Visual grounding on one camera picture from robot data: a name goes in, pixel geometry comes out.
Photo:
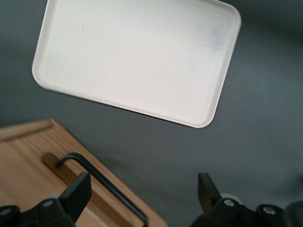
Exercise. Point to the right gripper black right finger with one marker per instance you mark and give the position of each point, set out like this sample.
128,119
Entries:
208,194

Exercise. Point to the cream plastic tray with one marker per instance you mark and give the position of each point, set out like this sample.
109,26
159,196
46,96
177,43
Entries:
137,59

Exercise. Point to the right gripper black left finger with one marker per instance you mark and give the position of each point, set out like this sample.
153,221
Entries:
71,203

